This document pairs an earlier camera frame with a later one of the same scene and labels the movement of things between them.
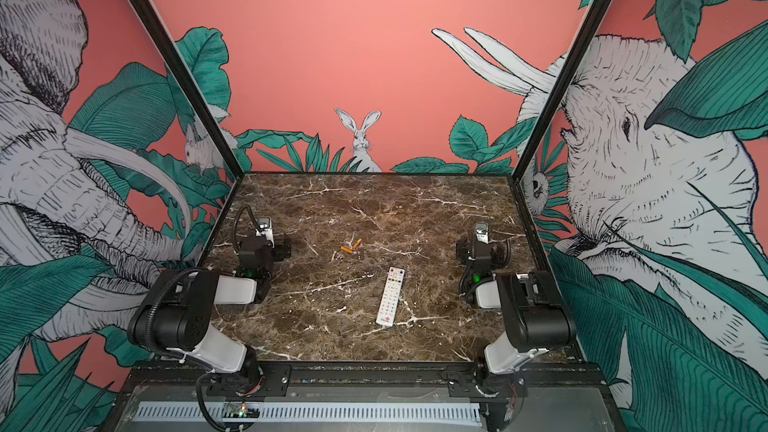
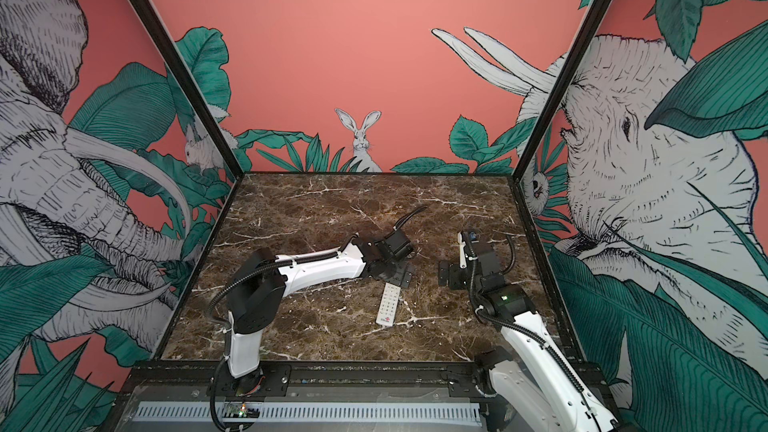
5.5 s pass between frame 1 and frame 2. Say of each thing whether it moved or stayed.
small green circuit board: stayed
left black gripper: moved
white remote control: stayed
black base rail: stayed
